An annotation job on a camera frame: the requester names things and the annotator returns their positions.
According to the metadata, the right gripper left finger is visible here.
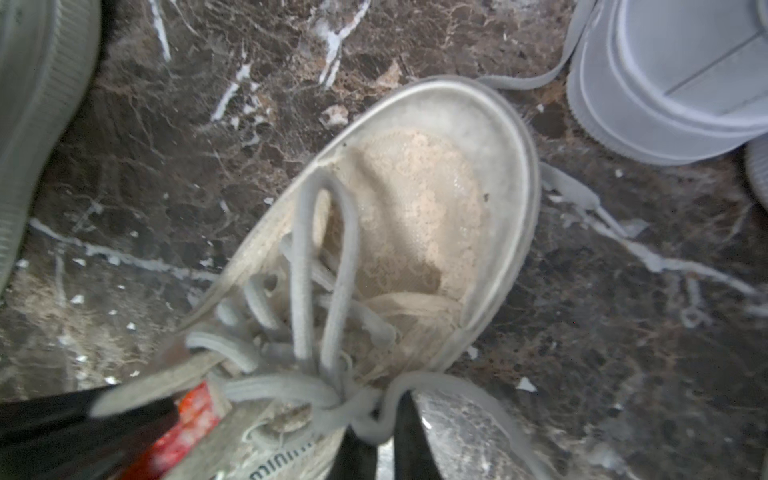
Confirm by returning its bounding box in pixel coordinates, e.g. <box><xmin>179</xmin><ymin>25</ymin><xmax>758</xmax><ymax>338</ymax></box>
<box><xmin>326</xmin><ymin>428</ymin><xmax>378</xmax><ymax>480</ymax></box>

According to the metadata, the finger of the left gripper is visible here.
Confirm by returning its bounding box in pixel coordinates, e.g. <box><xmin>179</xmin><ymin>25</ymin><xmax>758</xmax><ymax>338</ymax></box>
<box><xmin>1</xmin><ymin>386</ymin><xmax>179</xmax><ymax>479</ymax></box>

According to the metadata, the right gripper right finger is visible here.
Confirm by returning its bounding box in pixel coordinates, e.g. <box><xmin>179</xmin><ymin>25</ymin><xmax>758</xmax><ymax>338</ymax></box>
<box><xmin>394</xmin><ymin>391</ymin><xmax>442</xmax><ymax>480</ymax></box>

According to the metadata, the red fuzzy insole orange trim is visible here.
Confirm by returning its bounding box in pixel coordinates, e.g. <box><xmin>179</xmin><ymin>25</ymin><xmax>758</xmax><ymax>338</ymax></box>
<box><xmin>120</xmin><ymin>382</ymin><xmax>221</xmax><ymax>480</ymax></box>

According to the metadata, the beige sneaker one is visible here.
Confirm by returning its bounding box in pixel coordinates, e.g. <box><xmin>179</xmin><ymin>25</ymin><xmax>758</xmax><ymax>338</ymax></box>
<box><xmin>1</xmin><ymin>0</ymin><xmax>102</xmax><ymax>283</ymax></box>
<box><xmin>90</xmin><ymin>76</ymin><xmax>552</xmax><ymax>479</ymax></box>

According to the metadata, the white sneaker one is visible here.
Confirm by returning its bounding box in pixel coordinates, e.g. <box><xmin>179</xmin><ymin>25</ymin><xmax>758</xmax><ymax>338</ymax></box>
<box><xmin>745</xmin><ymin>134</ymin><xmax>768</xmax><ymax>211</ymax></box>
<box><xmin>558</xmin><ymin>0</ymin><xmax>767</xmax><ymax>166</ymax></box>

